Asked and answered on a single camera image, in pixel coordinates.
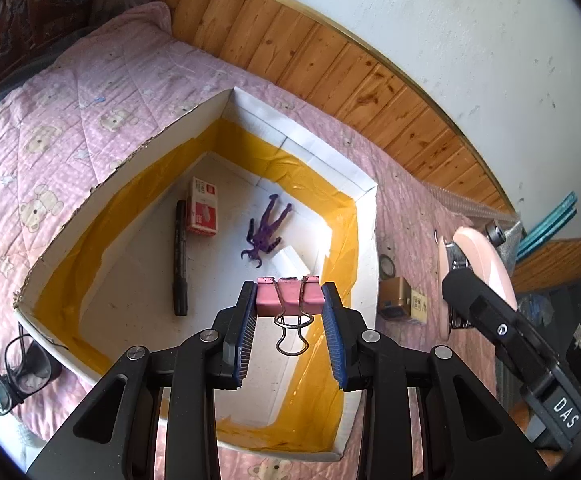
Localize pink binder clip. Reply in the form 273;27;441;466
256;275;325;358

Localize pink bear quilt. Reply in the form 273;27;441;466
0;0;517;480

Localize glass tea bottle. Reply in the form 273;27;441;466
484;220;507;247

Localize cream cardboard packet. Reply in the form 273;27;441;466
410;289;428;325

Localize gold blue tin box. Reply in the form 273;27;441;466
377;276;412;320

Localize black marker pen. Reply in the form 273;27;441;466
172;200;188;316

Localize red staples box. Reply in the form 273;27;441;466
186;177;219;236

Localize purple toy figure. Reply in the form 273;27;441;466
240;194;293;268

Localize teal foam strips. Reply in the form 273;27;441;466
516;192;578;263

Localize green tape roll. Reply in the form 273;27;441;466
379;254;396;281

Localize white cardboard box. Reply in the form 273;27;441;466
12;86;380;463

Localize black eyeglasses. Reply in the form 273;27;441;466
0;322;64;416

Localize clear plastic bag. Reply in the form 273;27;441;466
497;220;524;276

